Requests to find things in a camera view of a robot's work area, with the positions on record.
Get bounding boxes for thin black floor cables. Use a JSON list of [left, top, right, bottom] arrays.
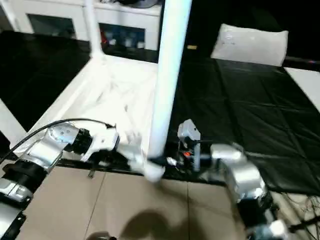
[[284, 192, 320, 222]]

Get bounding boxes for white plastic bag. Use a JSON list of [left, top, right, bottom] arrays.
[[210, 23, 290, 67]]

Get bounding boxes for white plastic table top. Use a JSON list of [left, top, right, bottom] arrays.
[[10, 52, 174, 183]]

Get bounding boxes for white cabinet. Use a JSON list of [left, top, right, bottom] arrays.
[[0, 0, 164, 52]]

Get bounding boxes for white plastic table leg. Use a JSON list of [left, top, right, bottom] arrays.
[[0, 97, 29, 149], [82, 0, 106, 62], [147, 0, 194, 162]]

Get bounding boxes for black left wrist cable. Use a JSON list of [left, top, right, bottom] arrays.
[[0, 118, 117, 162]]

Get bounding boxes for white flat board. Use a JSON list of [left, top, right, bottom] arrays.
[[284, 66, 320, 112]]

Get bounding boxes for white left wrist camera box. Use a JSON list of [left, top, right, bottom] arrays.
[[81, 126, 121, 163]]

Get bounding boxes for black work mat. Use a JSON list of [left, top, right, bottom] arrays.
[[0, 30, 320, 197]]

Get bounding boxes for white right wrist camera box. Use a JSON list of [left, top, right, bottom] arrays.
[[177, 119, 202, 147]]

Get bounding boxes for small red item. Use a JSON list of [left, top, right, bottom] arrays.
[[99, 30, 109, 46]]

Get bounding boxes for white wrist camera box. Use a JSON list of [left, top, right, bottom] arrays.
[[81, 126, 121, 163], [177, 119, 202, 147]]

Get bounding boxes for grey bag on cabinet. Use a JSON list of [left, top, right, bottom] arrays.
[[112, 0, 161, 9]]

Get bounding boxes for black robot foot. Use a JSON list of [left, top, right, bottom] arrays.
[[87, 232, 117, 240]]

